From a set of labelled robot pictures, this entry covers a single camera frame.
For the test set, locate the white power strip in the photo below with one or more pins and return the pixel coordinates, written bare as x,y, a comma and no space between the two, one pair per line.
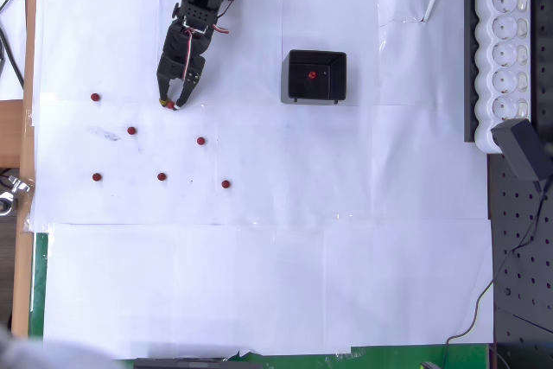
503,62

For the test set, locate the flat black device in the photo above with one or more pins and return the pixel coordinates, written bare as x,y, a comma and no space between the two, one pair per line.
194,364

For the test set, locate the silver metal clamp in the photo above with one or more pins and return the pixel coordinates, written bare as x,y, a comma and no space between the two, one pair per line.
17,183

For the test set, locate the brown wooden board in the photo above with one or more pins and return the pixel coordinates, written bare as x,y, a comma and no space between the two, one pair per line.
29,40

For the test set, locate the black square bin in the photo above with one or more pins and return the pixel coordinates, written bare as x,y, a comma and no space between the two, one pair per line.
289,79

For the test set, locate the white paper table cover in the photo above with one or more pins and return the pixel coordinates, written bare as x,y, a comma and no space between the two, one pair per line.
259,278

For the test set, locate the black power adapter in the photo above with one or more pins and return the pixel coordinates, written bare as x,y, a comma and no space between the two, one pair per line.
518,148

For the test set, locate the black pegboard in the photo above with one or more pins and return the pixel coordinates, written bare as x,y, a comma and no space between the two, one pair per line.
518,256

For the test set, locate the black shelf rail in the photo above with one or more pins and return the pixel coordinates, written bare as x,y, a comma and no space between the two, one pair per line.
470,62

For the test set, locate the blurred grey object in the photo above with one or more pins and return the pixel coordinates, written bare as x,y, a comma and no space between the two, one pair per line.
43,351

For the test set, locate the round metal knob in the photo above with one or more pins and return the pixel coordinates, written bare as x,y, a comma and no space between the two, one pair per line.
4,205

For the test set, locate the green cutting mat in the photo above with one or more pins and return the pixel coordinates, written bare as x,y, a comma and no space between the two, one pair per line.
39,278

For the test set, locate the dark ribbed panel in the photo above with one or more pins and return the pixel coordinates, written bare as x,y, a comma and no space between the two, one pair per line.
8,265

